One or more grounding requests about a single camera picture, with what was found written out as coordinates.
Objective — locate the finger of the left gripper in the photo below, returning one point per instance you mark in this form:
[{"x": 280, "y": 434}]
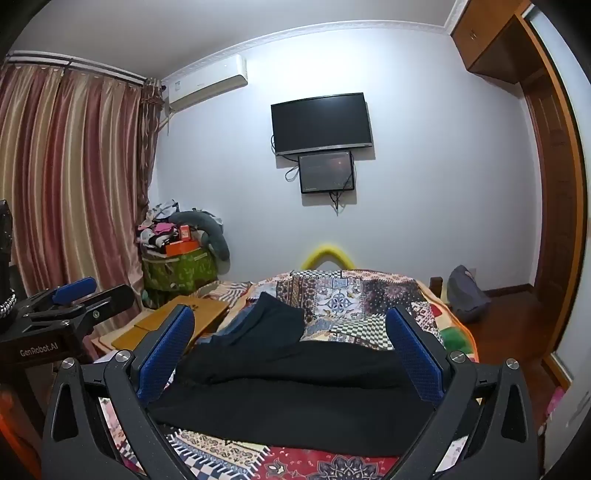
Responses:
[{"x": 67, "y": 294}]

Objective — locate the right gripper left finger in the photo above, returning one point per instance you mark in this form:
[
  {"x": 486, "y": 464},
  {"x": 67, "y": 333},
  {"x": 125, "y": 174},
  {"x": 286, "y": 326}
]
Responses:
[{"x": 153, "y": 361}]

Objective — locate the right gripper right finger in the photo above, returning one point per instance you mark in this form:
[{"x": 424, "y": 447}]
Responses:
[{"x": 424, "y": 358}]

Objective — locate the black pants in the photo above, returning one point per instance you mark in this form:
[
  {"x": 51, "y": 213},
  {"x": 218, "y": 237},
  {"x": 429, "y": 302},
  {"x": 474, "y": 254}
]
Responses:
[{"x": 336, "y": 397}]

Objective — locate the wooden folding lap table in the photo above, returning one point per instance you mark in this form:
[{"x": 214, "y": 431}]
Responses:
[{"x": 200, "y": 315}]

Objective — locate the grey backpack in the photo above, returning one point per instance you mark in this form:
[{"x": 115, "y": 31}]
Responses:
[{"x": 468, "y": 302}]

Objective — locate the green fabric storage bag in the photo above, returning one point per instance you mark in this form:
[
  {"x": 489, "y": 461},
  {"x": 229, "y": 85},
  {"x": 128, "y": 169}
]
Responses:
[{"x": 181, "y": 274}]

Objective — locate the blue denim jeans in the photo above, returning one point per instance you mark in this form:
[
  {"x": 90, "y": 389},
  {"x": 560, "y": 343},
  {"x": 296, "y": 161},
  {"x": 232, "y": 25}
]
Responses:
[{"x": 236, "y": 323}]

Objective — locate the colourful patchwork bed quilt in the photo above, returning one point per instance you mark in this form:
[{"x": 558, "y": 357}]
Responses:
[{"x": 347, "y": 306}]

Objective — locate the dark teal folded garment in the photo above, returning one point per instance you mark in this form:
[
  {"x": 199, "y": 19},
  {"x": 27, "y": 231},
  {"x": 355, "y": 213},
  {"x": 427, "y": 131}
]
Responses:
[{"x": 270, "y": 330}]

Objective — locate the orange box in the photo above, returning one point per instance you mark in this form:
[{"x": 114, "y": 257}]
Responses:
[{"x": 181, "y": 247}]

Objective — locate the grey plush toy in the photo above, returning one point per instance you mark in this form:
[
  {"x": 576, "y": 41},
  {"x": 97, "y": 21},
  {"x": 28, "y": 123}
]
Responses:
[{"x": 212, "y": 232}]

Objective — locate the pink striped curtain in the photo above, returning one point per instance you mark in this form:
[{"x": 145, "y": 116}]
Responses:
[{"x": 77, "y": 153}]

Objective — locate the yellow curved headboard cushion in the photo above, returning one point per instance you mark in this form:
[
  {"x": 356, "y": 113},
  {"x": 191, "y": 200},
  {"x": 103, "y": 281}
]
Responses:
[{"x": 328, "y": 252}]

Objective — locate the wooden overhead cabinet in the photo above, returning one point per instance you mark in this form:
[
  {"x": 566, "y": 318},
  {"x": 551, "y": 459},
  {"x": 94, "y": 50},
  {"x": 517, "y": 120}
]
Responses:
[{"x": 493, "y": 42}]

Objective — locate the small black wall monitor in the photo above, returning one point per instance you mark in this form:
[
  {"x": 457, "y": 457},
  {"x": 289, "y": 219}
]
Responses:
[{"x": 327, "y": 172}]

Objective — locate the white wall air conditioner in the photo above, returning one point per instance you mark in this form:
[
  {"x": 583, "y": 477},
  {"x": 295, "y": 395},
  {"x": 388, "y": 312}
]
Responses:
[{"x": 194, "y": 85}]

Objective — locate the large black wall television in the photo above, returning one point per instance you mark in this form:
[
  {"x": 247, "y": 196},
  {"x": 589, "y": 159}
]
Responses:
[{"x": 321, "y": 123}]

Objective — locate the wooden door frame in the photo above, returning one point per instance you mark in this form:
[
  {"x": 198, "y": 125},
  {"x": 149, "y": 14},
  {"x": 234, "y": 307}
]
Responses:
[{"x": 564, "y": 197}]

